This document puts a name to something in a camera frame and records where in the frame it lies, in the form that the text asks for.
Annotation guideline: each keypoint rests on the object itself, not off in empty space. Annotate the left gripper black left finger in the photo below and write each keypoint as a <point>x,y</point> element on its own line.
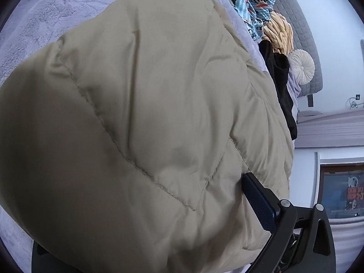
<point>43,262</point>

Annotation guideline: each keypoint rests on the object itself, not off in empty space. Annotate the beige puffer jacket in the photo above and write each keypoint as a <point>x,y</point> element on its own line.
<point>136,136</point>

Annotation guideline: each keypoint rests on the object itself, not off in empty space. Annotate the dark framed window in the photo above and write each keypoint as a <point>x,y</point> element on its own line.
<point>340,190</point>

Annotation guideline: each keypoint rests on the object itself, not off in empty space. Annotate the lavender curtain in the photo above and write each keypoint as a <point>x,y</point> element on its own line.
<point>338,129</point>

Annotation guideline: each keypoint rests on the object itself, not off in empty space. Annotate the lavender plush bedspread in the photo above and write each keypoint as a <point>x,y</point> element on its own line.
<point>57,8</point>

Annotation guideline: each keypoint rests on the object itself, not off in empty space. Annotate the peach striped garment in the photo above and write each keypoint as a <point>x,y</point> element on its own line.
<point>279,32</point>

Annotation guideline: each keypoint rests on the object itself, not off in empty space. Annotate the grey quilted headboard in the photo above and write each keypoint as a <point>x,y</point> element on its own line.
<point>302,39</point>

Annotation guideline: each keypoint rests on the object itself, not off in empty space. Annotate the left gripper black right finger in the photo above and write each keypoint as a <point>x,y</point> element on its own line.
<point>301,239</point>

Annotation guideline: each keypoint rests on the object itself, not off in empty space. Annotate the black folded garment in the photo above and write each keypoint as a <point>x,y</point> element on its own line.
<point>278,68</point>

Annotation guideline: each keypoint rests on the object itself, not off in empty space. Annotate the round white pleated cushion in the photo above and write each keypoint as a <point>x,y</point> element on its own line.
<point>302,66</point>

